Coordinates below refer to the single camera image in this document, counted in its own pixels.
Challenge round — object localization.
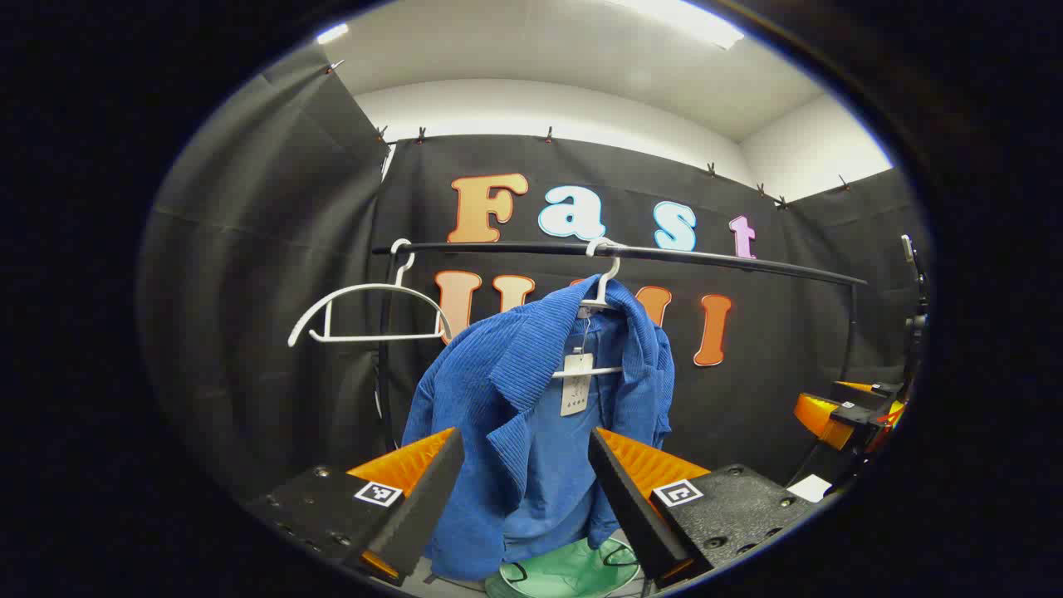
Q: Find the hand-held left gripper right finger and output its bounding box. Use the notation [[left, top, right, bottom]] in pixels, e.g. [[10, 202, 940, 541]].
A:
[[588, 427, 820, 589]]

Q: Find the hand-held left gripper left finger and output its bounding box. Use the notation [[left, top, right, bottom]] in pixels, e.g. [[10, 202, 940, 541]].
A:
[[241, 427, 466, 587]]

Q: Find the blue corduroy jacket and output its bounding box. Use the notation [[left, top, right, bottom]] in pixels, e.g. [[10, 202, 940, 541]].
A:
[[402, 276, 675, 582]]

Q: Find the white plastic clothes hanger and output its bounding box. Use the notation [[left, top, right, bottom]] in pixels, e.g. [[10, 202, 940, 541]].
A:
[[287, 238, 453, 348], [551, 238, 625, 380]]

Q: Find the black metal clothes rack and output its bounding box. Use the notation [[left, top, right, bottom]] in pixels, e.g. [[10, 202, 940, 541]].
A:
[[370, 240, 869, 453]]

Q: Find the black backdrop cloth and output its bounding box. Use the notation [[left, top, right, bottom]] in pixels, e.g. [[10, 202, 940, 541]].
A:
[[137, 46, 931, 499]]

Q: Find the white paper sheet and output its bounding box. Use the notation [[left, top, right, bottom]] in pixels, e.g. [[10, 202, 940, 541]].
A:
[[786, 473, 834, 504]]

